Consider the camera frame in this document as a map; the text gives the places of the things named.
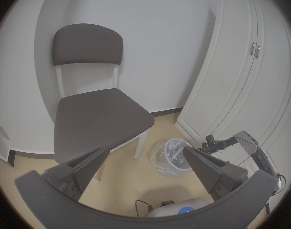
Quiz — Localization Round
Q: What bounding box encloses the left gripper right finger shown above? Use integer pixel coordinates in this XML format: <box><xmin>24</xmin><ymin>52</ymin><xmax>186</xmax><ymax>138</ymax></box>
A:
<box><xmin>183</xmin><ymin>146</ymin><xmax>249</xmax><ymax>195</ymax></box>

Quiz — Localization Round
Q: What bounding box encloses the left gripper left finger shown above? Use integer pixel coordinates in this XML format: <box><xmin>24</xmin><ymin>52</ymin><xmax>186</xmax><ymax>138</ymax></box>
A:
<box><xmin>44</xmin><ymin>145</ymin><xmax>110</xmax><ymax>196</ymax></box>

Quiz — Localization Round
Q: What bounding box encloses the clear plastic bag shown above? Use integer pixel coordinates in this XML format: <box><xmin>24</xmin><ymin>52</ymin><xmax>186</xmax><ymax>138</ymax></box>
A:
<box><xmin>150</xmin><ymin>139</ymin><xmax>194</xmax><ymax>177</ymax></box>

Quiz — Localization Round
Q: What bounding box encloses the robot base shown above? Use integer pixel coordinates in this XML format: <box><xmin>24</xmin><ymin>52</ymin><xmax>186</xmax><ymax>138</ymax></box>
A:
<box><xmin>145</xmin><ymin>198</ymin><xmax>216</xmax><ymax>218</ymax></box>

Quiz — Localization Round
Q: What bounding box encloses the white trash bin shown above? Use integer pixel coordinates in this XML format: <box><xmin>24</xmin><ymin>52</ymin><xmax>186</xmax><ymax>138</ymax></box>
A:
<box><xmin>164</xmin><ymin>139</ymin><xmax>194</xmax><ymax>174</ymax></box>

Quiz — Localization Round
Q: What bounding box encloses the white wardrobe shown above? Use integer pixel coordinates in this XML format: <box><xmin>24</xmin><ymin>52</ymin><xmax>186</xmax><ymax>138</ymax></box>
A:
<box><xmin>175</xmin><ymin>0</ymin><xmax>291</xmax><ymax>201</ymax></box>

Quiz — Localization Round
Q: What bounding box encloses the grey padded white chair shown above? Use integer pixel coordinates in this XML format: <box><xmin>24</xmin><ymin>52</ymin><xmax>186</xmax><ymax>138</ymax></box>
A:
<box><xmin>52</xmin><ymin>24</ymin><xmax>155</xmax><ymax>184</ymax></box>

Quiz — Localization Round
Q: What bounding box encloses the black cable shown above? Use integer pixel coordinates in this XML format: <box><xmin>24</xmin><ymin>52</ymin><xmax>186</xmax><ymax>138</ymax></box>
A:
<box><xmin>135</xmin><ymin>200</ymin><xmax>156</xmax><ymax>218</ymax></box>

